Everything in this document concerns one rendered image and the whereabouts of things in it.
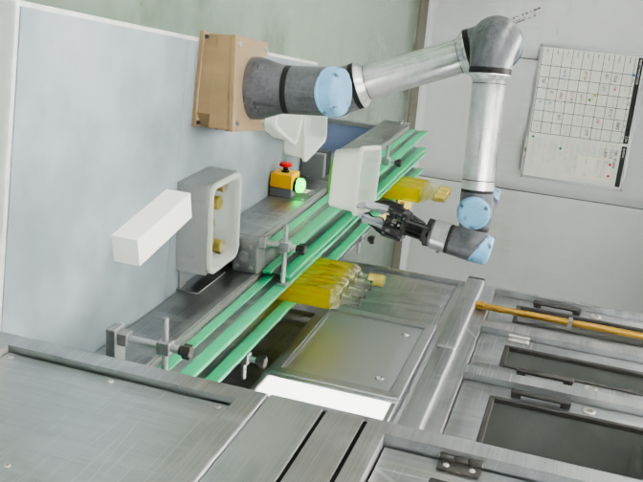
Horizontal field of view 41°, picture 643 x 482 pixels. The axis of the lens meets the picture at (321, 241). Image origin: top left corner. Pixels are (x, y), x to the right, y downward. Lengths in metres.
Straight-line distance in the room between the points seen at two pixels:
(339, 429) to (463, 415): 0.91
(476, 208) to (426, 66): 0.38
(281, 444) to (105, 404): 0.28
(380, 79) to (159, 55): 0.57
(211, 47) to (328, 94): 0.29
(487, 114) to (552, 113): 6.04
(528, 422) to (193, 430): 1.11
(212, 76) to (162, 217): 0.38
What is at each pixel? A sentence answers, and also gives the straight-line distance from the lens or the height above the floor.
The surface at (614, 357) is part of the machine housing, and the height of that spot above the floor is 1.81.
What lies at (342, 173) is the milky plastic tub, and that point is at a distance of 2.14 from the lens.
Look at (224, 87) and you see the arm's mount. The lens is 2.03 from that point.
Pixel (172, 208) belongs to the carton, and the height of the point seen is 0.81.
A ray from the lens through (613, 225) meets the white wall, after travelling 8.23.
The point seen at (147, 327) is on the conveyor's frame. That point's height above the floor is 0.79.
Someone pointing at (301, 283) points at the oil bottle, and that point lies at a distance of 2.29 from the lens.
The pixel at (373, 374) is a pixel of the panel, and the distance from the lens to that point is 2.19.
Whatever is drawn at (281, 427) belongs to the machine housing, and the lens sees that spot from 1.26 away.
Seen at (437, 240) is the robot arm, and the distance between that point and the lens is 2.14.
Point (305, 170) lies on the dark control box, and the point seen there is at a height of 0.77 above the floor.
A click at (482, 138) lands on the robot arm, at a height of 1.41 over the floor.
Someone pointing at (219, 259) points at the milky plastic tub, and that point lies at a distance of 2.14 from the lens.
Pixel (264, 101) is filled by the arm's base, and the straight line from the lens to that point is 2.07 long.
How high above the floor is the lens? 1.64
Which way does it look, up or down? 16 degrees down
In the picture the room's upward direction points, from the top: 100 degrees clockwise
